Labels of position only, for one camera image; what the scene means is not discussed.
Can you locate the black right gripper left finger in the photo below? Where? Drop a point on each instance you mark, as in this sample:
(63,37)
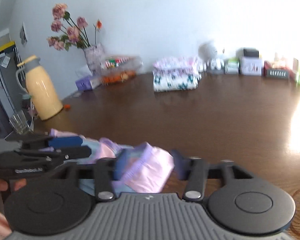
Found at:
(108,173)

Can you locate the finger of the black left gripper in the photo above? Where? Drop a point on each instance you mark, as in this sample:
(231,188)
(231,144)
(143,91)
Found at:
(77,152)
(63,142)

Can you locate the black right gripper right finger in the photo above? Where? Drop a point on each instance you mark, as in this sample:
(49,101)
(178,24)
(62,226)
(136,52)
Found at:
(195,171)

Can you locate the pink purple-trimmed mesh garment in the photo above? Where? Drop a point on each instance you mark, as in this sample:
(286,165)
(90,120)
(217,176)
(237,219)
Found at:
(145,168)

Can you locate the stack of folded floral clothes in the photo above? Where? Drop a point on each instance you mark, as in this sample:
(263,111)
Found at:
(172,73)

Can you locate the clear drinking glass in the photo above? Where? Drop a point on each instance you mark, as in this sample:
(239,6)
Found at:
(20,123)

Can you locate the purple tissue pack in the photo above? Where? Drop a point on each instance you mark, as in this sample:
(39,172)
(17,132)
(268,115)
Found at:
(86,80)

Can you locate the yellow thermos jug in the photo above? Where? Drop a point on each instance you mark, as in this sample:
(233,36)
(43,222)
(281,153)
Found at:
(33,79)

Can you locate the plastic bag of oranges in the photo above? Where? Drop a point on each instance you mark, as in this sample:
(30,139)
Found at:
(118,69)

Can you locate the vase with pink roses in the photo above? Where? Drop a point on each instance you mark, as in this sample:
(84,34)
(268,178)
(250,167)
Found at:
(72,33)

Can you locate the white round speaker toy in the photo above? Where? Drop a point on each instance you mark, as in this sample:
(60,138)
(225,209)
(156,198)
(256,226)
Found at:
(212,56)

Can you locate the green white small box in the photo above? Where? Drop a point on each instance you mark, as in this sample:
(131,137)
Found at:
(232,66)

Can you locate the white floral tin box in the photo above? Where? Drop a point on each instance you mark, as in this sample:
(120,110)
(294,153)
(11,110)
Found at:
(251,66)

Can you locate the red grey labelled box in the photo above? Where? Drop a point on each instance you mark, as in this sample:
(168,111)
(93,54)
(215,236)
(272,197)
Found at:
(275,72)

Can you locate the green transparent bottle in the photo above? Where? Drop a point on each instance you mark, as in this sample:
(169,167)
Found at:
(296,71)

